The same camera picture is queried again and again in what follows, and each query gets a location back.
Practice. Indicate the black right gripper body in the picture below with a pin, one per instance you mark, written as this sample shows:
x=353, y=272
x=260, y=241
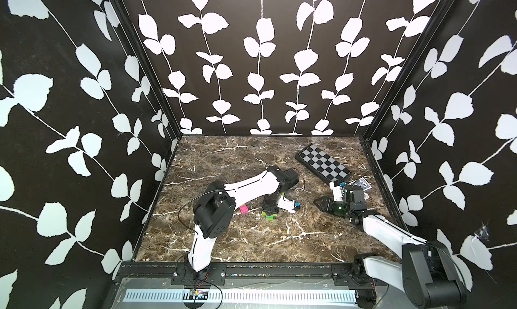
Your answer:
x=341, y=209

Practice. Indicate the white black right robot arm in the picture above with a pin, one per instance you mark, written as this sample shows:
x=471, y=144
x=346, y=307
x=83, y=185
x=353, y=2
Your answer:
x=426, y=273

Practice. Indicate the pink 2x2 lego brick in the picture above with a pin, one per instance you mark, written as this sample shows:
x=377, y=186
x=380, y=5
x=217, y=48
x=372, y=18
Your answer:
x=244, y=209

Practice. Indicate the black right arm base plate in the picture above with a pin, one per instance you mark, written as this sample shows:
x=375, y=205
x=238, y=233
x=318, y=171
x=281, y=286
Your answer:
x=352, y=275

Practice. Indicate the blue playing card box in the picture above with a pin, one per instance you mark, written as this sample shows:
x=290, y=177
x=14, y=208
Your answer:
x=363, y=183

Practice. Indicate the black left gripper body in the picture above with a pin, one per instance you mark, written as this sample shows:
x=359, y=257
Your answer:
x=270, y=205

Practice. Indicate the black and white chessboard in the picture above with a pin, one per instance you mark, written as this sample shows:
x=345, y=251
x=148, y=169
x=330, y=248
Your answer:
x=324, y=166

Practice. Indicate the white perforated cable tray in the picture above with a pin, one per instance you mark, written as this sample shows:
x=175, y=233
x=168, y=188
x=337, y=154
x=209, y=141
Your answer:
x=318, y=297

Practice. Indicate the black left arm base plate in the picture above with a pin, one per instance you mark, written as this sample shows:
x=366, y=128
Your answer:
x=185, y=275

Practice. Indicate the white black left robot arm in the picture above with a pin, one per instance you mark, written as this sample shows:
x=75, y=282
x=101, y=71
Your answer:
x=213, y=211

